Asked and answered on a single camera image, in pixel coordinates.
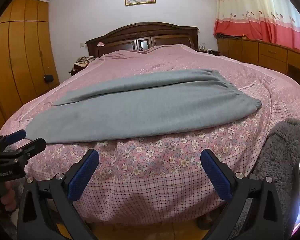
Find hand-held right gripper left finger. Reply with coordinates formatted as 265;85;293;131
16;149;100;240

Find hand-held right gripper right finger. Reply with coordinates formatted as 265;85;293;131
200;149;285;240

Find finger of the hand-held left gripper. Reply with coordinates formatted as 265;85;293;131
16;137;47;167
0;129;27;146

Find grey-blue pants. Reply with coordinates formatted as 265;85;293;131
25;69;262;144

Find person's left hand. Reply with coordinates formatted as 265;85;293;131
0;181;17;214

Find pink floral bedspread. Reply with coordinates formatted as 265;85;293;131
0;44;300;224

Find grey fluffy garment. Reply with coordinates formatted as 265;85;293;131
251;118;300;230

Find orange wooden wardrobe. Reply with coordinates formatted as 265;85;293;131
0;0;60;140

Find dark wooden nightstand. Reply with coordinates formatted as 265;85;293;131
69;62;90;77

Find dark nightstand with small things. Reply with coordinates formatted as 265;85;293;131
196;44;221;56

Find low wooden cabinet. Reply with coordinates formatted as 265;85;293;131
217;37;300;90

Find dark wooden headboard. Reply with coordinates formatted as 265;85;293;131
86;22;199;58

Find cream and red curtain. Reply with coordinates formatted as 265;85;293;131
213;0;300;57

